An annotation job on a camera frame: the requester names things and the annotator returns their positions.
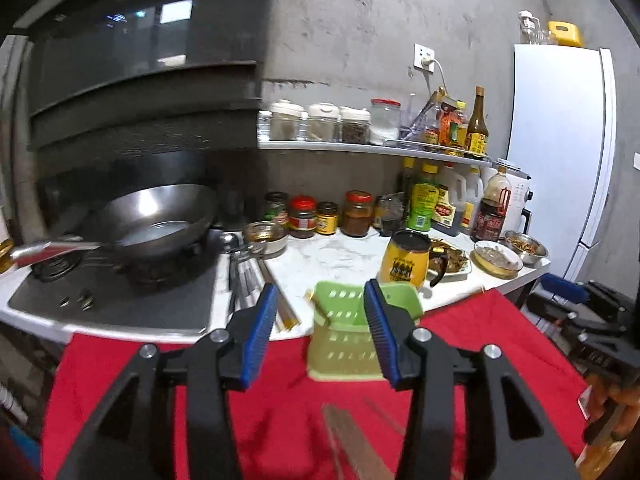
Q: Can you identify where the dark glass jar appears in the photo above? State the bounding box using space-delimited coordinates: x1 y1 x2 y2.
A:
374 194 405 237

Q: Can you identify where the white countertop appliance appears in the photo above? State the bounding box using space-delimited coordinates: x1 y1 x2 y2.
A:
492 159 535 233

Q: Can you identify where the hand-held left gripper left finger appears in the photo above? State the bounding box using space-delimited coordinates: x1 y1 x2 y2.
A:
55 282 278 480

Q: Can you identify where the steel bowl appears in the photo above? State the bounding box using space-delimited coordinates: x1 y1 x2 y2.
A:
503 230 549 267

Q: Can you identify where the small cooking oil jug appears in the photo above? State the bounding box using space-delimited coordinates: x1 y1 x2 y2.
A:
460 166 485 235

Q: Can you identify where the person's right forearm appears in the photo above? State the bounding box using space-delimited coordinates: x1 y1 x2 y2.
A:
575 440 618 480

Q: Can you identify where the gold-rim bowl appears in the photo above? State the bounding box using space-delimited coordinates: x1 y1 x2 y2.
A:
472 240 524 279

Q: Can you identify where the steel wok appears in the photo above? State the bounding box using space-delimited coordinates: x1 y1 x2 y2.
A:
10 185 218 268

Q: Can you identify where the yellow mug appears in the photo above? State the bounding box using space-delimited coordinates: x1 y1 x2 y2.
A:
378 230 446 288

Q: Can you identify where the orange sauce bottle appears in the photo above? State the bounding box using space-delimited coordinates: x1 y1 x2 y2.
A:
437 101 470 156

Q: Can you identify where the green plastic utensil holder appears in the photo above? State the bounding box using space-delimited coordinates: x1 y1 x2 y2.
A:
305 280 425 383

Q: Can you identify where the red cloth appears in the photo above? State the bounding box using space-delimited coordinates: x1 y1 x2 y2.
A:
42 287 591 480

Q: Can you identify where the yellow oil bottle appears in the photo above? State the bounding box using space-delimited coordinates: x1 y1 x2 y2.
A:
0 207 16 275

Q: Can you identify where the person's right hand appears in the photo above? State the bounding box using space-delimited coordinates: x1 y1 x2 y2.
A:
582 375 640 448

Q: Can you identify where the glass bowl with sauce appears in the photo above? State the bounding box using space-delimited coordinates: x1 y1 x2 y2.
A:
242 221 288 257

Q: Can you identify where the brown gold-tipped chopstick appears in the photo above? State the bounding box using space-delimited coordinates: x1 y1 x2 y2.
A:
260 259 301 330
255 259 296 332

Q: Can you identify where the black gas stove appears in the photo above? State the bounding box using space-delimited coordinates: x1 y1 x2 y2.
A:
7 232 223 333

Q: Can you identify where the plate with food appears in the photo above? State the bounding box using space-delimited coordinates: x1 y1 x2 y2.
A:
427 236 472 277

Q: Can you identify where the white-lid spice jar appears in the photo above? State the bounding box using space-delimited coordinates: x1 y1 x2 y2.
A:
340 106 372 145
306 102 342 143
270 100 307 142

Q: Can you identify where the clear pump bottle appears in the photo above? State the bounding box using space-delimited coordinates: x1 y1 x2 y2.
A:
517 10 548 45

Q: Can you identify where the orange-lid sauce jar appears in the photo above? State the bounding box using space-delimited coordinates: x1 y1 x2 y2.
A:
341 190 373 238

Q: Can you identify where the dark soy sauce bottle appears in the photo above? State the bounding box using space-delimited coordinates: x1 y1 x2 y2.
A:
470 165 512 243

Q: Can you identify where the metal spoon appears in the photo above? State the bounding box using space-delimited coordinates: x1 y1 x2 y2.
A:
222 232 246 313

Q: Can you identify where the yellow-label sauce jar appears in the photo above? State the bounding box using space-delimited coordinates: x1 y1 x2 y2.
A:
316 201 339 236

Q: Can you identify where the white wall socket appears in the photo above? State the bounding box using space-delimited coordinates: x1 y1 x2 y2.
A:
414 44 437 72

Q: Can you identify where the tall dark brown bottle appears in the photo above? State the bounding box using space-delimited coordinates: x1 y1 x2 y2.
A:
465 86 490 157

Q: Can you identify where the white power cable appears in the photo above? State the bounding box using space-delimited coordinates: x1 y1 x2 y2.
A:
422 57 448 96

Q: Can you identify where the green plastic bottle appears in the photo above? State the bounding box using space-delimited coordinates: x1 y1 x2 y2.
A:
407 162 440 232

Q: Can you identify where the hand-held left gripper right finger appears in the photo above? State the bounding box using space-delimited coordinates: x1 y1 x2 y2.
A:
363 279 583 480

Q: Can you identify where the dark bottle yellow cap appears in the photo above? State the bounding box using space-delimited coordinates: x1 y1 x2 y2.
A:
398 157 417 226

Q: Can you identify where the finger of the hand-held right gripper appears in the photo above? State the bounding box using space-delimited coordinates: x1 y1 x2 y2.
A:
527 292 576 328
540 274 591 306

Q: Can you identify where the clear plastic utensil container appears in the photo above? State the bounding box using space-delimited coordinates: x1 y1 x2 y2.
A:
399 92 446 151

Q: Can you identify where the white wall shelf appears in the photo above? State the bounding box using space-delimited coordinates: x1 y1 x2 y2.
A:
257 110 493 168

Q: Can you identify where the white pipe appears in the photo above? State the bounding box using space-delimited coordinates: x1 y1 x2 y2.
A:
0 382 28 426

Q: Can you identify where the large cooking oil jug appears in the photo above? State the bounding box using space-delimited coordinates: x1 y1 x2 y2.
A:
432 162 468 237

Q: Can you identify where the yellow plastic box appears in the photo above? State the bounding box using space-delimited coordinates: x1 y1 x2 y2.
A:
546 21 585 47

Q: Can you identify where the red-lid glass jar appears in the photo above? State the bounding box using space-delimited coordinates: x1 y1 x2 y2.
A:
369 98 402 146

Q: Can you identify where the black range hood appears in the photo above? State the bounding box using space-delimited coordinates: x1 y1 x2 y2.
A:
15 0 278 161

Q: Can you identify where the white refrigerator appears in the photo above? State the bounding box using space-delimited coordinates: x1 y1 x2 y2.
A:
502 44 618 281

